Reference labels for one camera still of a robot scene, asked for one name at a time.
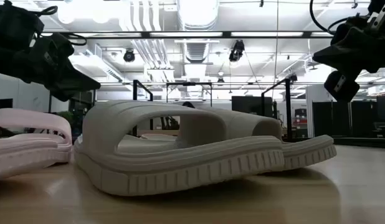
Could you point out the black partition wall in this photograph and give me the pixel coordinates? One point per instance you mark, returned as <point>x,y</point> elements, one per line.
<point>342,118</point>

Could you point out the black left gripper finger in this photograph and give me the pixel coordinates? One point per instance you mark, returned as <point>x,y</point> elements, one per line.
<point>74,84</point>

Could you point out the pink rubber slide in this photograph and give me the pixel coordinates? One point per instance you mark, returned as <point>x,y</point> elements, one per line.
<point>30,155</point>

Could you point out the black hanging spotlight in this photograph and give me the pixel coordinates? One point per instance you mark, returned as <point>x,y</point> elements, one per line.
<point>236,51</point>
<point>129,56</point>

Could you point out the grey rubber slide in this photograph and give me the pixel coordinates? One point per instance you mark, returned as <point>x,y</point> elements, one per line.
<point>180,174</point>
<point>304,152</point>

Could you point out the black monitor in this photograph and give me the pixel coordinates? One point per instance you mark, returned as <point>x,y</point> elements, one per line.
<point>251,105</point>

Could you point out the black aluminium rig frame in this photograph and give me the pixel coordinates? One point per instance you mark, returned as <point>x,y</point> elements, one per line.
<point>145,34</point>

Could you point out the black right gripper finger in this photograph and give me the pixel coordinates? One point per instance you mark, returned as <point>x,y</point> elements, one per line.
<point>348,53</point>

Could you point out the black metal shelf frame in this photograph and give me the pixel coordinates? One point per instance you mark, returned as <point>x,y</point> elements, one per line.
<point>288,109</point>

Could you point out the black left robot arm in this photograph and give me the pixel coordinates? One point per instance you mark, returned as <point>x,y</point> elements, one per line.
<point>15,25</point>

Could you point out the red parts bin rack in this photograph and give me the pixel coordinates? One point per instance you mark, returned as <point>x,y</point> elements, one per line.
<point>300,121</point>

